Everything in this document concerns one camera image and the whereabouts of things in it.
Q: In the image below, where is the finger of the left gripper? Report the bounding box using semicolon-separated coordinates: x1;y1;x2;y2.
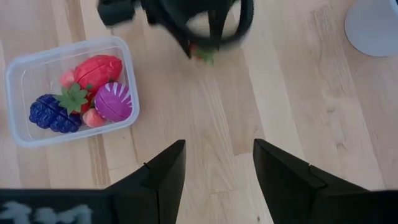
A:
167;24;192;59
207;9;225;51

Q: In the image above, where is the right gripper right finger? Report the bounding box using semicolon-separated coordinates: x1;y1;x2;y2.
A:
252;138;398;224

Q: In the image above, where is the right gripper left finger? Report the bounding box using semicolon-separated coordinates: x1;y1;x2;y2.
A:
104;139;187;224

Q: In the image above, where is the small red toy strawberry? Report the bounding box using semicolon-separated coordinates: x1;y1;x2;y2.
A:
190;43;217;66
53;82;94;115

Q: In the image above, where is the large red toy strawberry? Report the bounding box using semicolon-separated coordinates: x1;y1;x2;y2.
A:
73;54;124;93

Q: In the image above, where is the magenta white-striped toy ball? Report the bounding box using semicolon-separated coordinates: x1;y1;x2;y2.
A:
93;81;133;123

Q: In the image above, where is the small pink toy peach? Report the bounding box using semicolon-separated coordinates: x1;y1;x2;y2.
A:
58;68;76;90
81;108;106;128

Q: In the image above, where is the purple toy blackberry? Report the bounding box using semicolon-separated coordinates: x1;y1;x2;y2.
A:
29;93;83;134

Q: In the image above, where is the clear plastic tupperware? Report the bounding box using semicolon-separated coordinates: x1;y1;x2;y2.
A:
3;35;141;149

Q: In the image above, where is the white plant pot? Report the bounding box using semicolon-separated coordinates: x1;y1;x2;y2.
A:
344;0;398;58

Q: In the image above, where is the black left camera cable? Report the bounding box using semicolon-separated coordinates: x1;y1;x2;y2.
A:
174;0;255;50

